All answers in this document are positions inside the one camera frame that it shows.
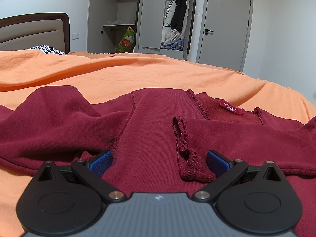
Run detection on dark red knit sweater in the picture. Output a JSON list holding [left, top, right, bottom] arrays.
[[1, 86, 315, 236]]

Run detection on white folded clothes pile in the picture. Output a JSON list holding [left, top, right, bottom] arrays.
[[161, 26, 181, 44]]

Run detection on dark hanging clothes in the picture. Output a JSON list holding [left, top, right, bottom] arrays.
[[170, 0, 188, 33]]

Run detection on orange bed cover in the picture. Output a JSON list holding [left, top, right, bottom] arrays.
[[0, 49, 316, 237]]

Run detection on blue checkered pillow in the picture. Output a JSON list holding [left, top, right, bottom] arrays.
[[29, 45, 66, 56]]

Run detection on colourful printed bag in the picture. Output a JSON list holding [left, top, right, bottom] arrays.
[[115, 26, 135, 53]]

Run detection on blue striped blanket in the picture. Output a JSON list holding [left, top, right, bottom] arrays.
[[160, 38, 185, 51]]

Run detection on grey room door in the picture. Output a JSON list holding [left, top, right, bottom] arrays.
[[197, 0, 253, 72]]

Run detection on brown beige padded headboard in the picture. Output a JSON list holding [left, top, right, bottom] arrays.
[[1, 13, 70, 53]]

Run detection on grey open wardrobe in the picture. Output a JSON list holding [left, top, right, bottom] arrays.
[[87, 0, 196, 60]]

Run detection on white puffer jacket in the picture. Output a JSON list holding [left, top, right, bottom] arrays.
[[163, 0, 177, 27]]

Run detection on white wall socket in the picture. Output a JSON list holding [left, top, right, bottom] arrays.
[[72, 33, 79, 40]]

